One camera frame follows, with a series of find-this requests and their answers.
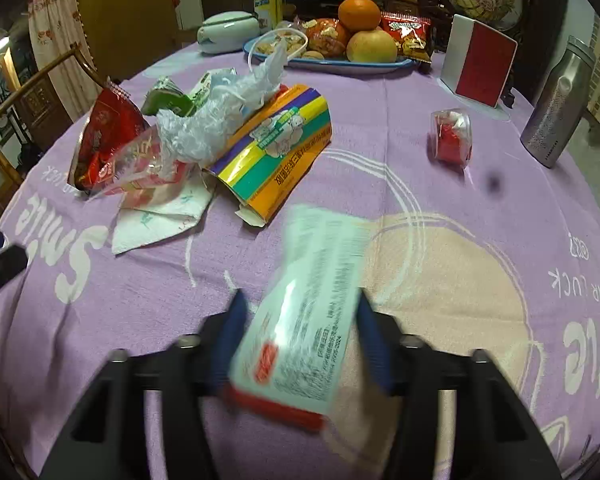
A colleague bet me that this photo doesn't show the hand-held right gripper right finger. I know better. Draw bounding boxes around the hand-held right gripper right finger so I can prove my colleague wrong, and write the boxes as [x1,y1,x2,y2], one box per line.
[355,290,564,480]

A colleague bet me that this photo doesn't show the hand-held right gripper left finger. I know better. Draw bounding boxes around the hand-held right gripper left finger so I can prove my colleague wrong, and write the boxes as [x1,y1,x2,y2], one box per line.
[39,290,251,480]

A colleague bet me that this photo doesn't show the white red-edged paper packet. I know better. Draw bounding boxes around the white red-edged paper packet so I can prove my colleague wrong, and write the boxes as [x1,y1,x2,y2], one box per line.
[227,204,381,433]

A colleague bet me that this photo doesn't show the white tissue paper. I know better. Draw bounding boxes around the white tissue paper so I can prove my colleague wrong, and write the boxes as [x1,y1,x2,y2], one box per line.
[111,175,218,256]

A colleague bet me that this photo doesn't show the clear red-printed plastic bag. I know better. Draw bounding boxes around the clear red-printed plastic bag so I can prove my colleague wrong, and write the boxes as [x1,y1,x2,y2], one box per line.
[87,127,201,202]

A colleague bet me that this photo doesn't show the red snack bag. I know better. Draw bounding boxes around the red snack bag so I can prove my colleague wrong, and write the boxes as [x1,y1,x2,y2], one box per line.
[67,80,151,196]

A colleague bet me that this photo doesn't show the colourful striped cardboard box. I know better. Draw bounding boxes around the colourful striped cardboard box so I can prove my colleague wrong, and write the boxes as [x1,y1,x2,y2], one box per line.
[202,84,333,228]

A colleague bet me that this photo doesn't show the green white carton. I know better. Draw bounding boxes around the green white carton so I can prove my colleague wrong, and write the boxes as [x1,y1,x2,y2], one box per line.
[140,70,231,118]

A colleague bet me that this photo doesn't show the wooden armchair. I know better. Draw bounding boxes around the wooden armchair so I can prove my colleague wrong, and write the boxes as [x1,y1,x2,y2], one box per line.
[0,42,111,196]

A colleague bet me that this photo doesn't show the purple printed tablecloth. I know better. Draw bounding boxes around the purple printed tablecloth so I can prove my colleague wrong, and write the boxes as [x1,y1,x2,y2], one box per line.
[0,35,600,480]

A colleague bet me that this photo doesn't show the white floral curtain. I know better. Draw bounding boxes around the white floral curtain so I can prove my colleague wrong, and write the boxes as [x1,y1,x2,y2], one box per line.
[27,0,93,121]

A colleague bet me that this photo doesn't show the red candy in clear wrapper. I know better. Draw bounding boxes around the red candy in clear wrapper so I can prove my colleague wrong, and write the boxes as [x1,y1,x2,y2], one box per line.
[430,108,474,171]

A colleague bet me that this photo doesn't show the blue oval tray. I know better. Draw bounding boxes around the blue oval tray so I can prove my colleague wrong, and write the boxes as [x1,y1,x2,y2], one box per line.
[243,35,415,75]

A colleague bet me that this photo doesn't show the apple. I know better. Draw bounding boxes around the apple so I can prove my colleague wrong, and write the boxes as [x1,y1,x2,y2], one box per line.
[346,29,398,64]

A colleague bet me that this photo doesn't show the white and red box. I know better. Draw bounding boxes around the white and red box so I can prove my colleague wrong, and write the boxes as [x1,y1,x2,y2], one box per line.
[439,14,518,109]

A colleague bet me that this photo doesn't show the pile of walnuts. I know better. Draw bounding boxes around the pile of walnuts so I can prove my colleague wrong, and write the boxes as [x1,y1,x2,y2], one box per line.
[254,29,326,61]

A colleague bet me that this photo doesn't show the steel thermos bottle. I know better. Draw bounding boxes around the steel thermos bottle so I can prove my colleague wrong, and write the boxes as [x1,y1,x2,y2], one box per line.
[520,36,597,170]

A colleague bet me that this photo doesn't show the white ceramic lidded jar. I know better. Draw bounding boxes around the white ceramic lidded jar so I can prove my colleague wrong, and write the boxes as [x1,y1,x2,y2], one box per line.
[196,11,261,56]

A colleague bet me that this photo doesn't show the orange-red wrapped snack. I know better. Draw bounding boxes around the orange-red wrapped snack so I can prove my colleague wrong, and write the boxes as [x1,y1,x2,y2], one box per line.
[300,19,353,57]

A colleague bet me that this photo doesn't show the red snack packet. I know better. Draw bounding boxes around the red snack packet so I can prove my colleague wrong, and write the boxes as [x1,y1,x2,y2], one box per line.
[380,12,433,63]

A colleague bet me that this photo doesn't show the orange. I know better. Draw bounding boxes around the orange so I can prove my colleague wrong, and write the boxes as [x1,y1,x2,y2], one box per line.
[338,0,382,32]

